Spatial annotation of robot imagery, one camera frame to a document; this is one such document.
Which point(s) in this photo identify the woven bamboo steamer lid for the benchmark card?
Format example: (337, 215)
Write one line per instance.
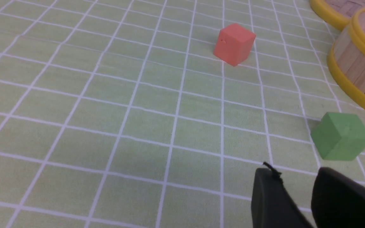
(336, 13)

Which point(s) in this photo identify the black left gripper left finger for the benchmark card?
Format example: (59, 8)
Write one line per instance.
(272, 206)

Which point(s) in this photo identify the bamboo steamer tray yellow rim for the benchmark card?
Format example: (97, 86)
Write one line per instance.
(346, 59)

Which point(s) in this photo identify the red foam cube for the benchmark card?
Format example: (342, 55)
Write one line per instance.
(234, 44)

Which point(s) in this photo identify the green foam cube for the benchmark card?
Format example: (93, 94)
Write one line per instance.
(339, 136)

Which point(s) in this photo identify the green checkered tablecloth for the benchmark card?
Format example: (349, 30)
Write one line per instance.
(117, 113)

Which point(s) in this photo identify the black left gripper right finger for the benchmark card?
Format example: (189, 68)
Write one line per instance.
(337, 201)

